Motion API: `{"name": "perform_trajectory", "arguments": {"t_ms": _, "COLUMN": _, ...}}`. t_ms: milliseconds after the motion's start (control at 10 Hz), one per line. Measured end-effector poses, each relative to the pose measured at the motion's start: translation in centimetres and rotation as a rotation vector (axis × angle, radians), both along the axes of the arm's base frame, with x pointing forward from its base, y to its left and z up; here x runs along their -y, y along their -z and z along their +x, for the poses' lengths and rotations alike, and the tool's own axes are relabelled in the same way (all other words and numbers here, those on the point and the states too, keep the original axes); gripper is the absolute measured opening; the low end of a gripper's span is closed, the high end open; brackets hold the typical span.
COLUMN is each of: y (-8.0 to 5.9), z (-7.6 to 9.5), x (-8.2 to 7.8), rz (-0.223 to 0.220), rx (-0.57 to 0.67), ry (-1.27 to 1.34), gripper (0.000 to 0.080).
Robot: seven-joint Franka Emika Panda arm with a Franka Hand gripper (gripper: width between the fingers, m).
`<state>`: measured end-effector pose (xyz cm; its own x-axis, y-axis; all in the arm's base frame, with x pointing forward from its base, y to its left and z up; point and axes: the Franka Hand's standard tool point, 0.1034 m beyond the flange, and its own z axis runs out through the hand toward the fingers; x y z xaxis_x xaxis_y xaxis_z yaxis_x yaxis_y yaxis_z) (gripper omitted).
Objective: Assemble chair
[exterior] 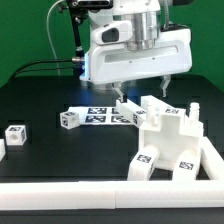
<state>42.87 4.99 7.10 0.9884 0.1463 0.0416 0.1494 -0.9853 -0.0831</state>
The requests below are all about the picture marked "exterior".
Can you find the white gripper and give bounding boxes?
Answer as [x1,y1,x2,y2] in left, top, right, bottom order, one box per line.
[87,21,192,103]

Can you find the white chair seat block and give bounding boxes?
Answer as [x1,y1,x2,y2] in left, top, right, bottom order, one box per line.
[139,102,204,170]

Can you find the white chair back frame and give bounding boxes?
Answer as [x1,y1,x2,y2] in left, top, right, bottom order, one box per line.
[116,95,177,127]

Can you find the flat white tagged plate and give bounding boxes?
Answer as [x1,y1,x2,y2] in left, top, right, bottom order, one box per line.
[68,106,131,125]

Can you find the white right fence bar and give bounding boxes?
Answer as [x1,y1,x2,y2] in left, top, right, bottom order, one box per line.
[201,137,224,181]

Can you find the white fence bar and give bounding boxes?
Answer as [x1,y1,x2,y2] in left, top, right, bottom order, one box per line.
[201,137,224,181]
[0,180,224,211]

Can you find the white front fence bar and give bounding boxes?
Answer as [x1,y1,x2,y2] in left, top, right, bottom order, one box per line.
[0,180,224,211]

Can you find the small white cube block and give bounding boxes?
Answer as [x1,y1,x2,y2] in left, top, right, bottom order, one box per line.
[5,125,27,146]

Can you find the white fence piece left edge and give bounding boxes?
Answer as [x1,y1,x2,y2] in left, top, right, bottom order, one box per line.
[0,139,5,162]

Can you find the white cable behind robot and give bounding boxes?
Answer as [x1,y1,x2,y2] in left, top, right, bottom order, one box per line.
[46,0,64,77]

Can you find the black cables at base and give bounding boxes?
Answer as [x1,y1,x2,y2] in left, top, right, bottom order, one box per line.
[9,56,84,80]

